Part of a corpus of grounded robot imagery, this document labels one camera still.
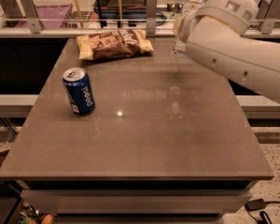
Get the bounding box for blue Pepsi soda can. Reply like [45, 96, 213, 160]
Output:
[63, 67, 95, 115]

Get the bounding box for black power adapter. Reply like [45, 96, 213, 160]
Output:
[245, 199, 266, 211]

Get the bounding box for middle metal railing bracket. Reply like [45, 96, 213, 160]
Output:
[146, 0, 157, 35]

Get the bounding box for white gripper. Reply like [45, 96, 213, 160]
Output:
[172, 10, 206, 44]

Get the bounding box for clear plastic water bottle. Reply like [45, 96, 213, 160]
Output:
[172, 0, 206, 56]

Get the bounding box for right metal railing bracket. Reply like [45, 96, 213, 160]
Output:
[259, 0, 280, 35]

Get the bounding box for metal railing bracket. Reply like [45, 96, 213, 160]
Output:
[259, 0, 280, 35]
[20, 0, 42, 34]
[146, 0, 157, 35]

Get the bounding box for grey table base drawer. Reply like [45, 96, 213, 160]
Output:
[21, 189, 252, 224]

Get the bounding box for purple plastic crate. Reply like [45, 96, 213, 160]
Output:
[15, 3, 75, 29]

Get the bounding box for brown yellow snack bag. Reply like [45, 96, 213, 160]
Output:
[77, 29, 154, 61]

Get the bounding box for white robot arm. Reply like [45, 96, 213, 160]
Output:
[177, 0, 280, 104]

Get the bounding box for left metal railing bracket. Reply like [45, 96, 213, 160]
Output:
[20, 0, 42, 34]

